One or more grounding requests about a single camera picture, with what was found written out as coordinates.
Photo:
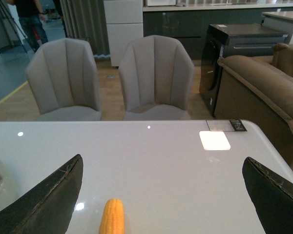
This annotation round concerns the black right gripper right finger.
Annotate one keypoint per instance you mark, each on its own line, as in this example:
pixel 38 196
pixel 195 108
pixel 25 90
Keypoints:
pixel 271 195

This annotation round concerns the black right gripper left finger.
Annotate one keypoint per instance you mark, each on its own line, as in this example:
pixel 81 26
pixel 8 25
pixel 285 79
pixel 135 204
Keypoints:
pixel 48 207

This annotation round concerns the yellow corn cob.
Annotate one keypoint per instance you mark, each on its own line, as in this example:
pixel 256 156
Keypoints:
pixel 113 219

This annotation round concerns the white electric cooking pot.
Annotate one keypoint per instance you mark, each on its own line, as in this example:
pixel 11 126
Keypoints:
pixel 8 189

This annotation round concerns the label sticker on table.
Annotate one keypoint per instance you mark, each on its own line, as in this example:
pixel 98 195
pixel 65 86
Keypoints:
pixel 229 125

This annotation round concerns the brown sofa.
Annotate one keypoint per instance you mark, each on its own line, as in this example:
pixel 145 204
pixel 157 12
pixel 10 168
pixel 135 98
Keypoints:
pixel 260 90

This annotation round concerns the left beige upholstered chair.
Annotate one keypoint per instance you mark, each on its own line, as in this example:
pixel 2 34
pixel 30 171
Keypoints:
pixel 64 81

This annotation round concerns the beige upholstered chair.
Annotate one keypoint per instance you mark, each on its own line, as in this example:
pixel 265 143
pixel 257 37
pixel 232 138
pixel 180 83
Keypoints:
pixel 64 81
pixel 156 76

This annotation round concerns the black washing machine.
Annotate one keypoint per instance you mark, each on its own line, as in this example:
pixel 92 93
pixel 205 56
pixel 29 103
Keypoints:
pixel 223 40

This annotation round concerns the right beige upholstered chair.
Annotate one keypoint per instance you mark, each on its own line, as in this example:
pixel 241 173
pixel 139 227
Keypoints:
pixel 156 76

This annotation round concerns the grey curtain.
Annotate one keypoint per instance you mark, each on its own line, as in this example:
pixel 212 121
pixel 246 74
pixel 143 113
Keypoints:
pixel 85 19

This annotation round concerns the person in jeans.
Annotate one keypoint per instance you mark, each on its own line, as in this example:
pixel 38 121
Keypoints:
pixel 30 17

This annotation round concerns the dark kitchen counter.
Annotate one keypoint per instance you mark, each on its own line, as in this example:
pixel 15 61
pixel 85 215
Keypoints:
pixel 190 26

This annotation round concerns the white drawer cabinet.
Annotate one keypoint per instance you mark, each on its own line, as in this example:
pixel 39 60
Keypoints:
pixel 124 23

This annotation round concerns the black tripod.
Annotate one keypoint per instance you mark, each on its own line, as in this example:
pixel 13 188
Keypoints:
pixel 9 30

